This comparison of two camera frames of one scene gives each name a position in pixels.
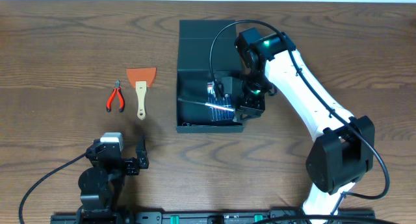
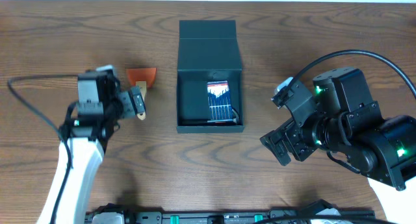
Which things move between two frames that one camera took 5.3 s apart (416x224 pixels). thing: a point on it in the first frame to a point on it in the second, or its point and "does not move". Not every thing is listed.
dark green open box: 196,67 does not move
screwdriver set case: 221,108 does not move
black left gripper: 130,164 to 136,100
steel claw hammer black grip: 208,104 to 236,121
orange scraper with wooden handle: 141,78 does not move
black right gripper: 250,109 to 288,137
